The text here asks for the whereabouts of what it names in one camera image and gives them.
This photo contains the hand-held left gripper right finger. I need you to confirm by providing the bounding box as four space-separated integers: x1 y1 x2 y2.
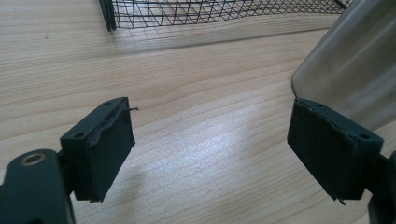
287 98 385 205

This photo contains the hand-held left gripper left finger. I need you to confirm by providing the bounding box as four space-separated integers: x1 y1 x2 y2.
59 96 140 203

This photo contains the stainless steel container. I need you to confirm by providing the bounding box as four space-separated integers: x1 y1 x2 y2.
291 0 396 133

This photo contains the black wire mesh basket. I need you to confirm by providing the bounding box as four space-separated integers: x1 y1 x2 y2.
98 0 355 33

